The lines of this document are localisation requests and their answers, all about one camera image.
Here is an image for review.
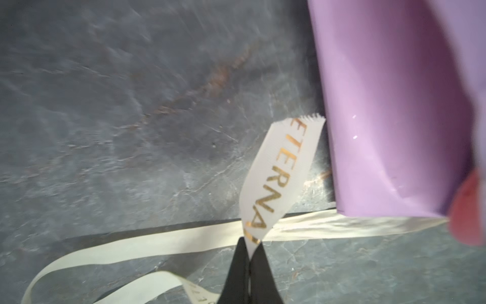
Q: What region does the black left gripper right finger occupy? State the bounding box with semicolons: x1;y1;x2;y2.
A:
249;243;284;304

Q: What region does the cream printed ribbon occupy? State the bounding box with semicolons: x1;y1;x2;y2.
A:
38;114;446;303

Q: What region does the pink purple wrapping paper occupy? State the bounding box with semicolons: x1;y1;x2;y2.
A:
306;0;486;248

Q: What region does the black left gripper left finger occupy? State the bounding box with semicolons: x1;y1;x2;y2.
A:
217;237;250;304

